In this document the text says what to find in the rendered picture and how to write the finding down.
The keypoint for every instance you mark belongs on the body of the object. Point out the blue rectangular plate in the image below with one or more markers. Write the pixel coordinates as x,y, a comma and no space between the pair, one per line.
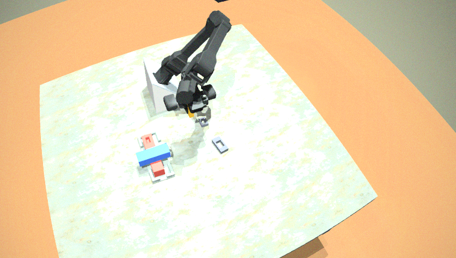
153,154

